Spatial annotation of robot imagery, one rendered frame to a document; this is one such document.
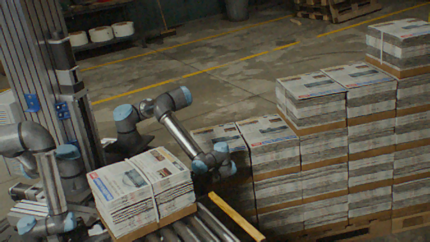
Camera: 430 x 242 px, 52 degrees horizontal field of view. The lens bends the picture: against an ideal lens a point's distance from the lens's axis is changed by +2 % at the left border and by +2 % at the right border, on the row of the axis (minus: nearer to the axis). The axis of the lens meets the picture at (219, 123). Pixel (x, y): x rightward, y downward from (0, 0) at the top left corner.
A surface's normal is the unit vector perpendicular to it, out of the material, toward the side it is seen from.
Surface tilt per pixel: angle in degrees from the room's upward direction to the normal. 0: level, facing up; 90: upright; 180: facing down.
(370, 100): 90
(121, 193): 2
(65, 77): 90
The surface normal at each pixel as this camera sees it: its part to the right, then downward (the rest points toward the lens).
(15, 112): 0.92, 0.06
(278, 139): -0.11, -0.90
